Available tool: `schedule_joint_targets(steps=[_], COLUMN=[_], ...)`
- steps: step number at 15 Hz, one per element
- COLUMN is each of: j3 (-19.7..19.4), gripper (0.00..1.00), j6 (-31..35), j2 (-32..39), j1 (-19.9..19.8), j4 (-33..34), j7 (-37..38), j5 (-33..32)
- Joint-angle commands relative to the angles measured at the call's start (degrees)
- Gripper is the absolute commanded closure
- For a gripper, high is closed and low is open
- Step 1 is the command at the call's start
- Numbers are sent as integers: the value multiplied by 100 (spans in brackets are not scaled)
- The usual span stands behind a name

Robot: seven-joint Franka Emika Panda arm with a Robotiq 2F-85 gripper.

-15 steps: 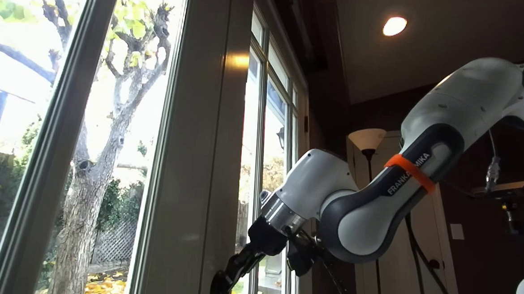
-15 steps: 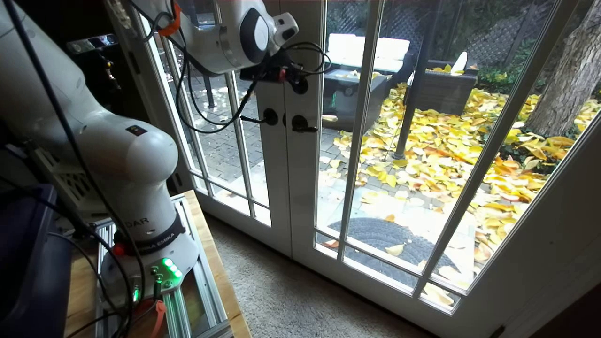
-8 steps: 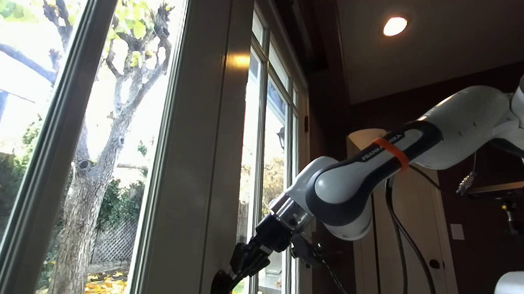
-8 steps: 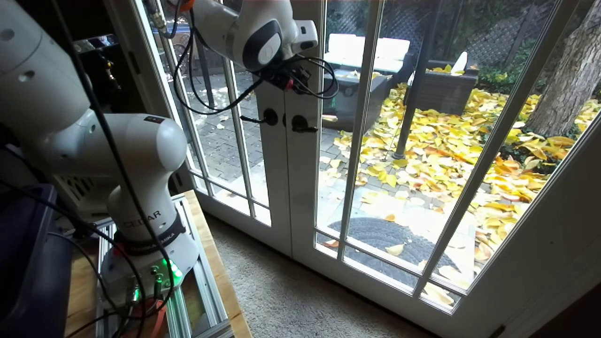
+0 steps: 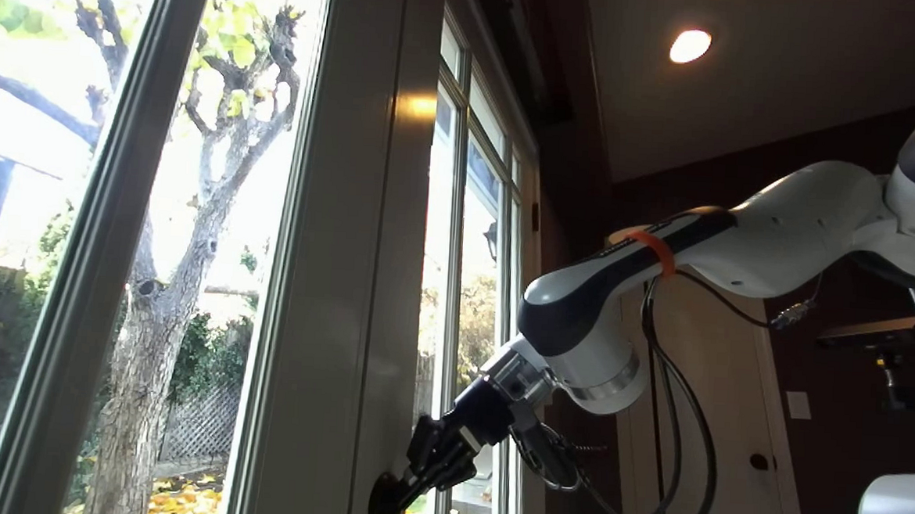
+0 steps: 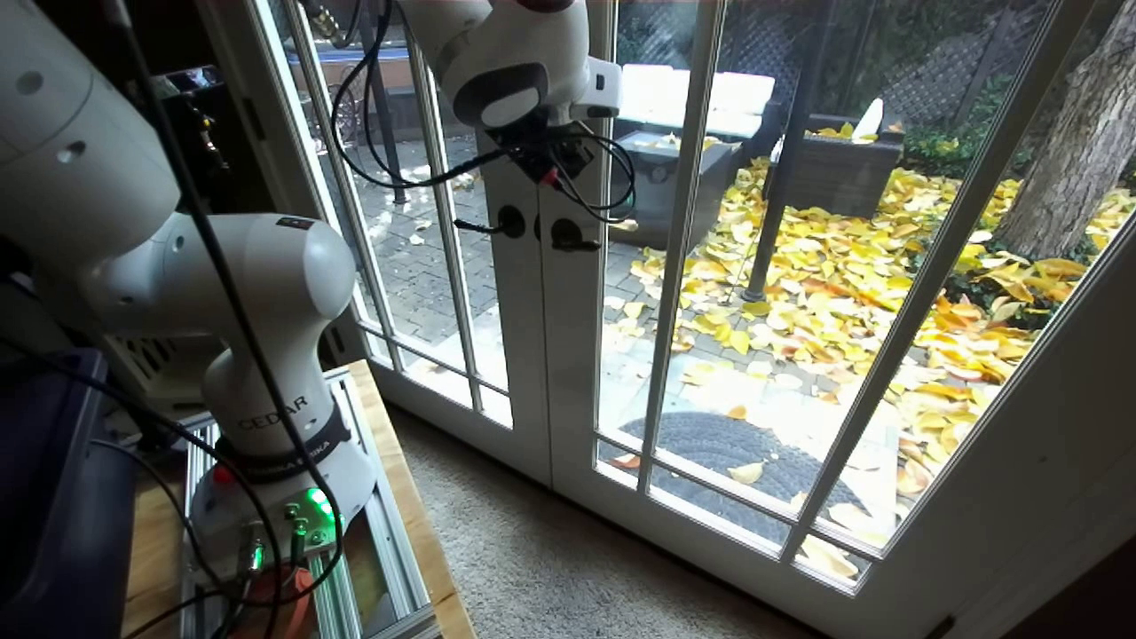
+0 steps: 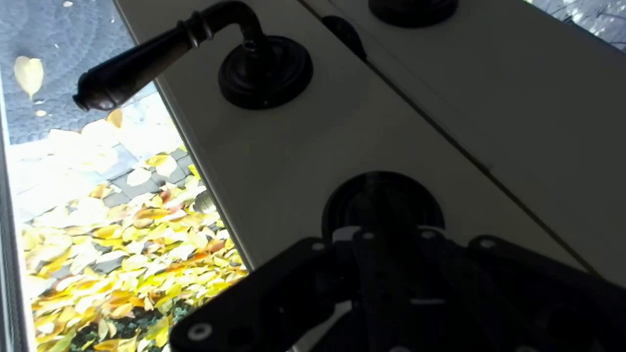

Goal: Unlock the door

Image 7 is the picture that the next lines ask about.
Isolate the heap of yellow leaves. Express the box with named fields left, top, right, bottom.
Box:
left=20, top=152, right=249, bottom=352

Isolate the white glazed door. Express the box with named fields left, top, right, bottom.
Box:
left=0, top=0, right=600, bottom=352

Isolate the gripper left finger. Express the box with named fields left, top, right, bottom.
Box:
left=169, top=228, right=409, bottom=352

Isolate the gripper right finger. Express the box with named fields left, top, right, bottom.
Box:
left=415, top=227, right=626, bottom=352

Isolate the dark bronze lever door handle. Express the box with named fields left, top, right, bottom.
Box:
left=72, top=0, right=314, bottom=112

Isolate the grey doormat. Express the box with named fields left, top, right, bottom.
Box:
left=0, top=0, right=158, bottom=145

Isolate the round dark door lock knob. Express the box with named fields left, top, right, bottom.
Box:
left=321, top=171, right=446, bottom=242

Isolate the round dark handle base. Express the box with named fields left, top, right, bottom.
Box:
left=368, top=0, right=459, bottom=28

